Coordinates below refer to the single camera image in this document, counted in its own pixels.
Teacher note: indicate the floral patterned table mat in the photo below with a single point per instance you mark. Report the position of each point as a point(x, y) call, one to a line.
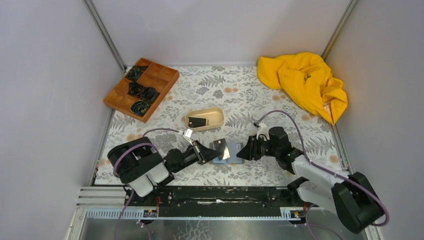
point(243, 99)

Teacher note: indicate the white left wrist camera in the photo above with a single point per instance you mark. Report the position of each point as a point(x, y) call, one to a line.
point(187, 133)

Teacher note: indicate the grey card holder wallet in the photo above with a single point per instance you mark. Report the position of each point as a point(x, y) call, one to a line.
point(234, 148)

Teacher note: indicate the orange compartment organizer tray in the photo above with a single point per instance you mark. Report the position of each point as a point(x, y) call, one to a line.
point(159, 76)

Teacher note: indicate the beige oval plastic tray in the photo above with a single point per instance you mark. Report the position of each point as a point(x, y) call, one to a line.
point(215, 115)

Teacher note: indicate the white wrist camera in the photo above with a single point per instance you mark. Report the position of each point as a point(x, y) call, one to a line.
point(187, 133)
point(262, 130)

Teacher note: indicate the black credit card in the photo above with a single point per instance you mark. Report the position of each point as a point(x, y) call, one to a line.
point(221, 146)
point(197, 122)

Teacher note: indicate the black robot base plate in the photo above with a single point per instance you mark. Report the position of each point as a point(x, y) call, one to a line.
point(223, 201)

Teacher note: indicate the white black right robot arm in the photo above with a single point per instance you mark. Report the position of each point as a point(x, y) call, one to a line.
point(350, 197)

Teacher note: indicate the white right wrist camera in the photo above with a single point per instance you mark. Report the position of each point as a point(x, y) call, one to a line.
point(262, 130)

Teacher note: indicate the dark rolled ribbon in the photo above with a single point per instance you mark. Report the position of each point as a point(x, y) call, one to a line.
point(149, 94)
point(140, 108)
point(135, 72)
point(135, 89)

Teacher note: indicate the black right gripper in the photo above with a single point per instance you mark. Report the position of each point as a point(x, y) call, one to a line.
point(255, 148)

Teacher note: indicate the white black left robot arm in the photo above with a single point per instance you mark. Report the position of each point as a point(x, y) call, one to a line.
point(139, 165)

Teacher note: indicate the yellow crumpled cloth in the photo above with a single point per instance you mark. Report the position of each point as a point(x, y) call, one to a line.
point(308, 81)

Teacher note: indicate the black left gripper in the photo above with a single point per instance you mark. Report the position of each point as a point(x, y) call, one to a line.
point(201, 154)

